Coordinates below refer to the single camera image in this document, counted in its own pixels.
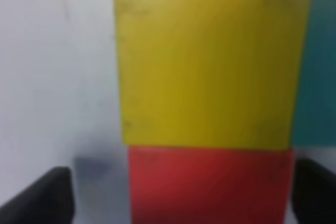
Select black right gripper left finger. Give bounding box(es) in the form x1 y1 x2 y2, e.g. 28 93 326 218
1 167 76 223

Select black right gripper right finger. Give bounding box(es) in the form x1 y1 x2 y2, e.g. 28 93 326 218
291 158 335 224

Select teal block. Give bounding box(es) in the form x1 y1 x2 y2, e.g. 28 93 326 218
291 0 335 147

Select red block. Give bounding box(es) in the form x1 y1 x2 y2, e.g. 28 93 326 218
128 147 293 223

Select yellow block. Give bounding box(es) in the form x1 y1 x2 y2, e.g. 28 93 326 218
114 0 311 150

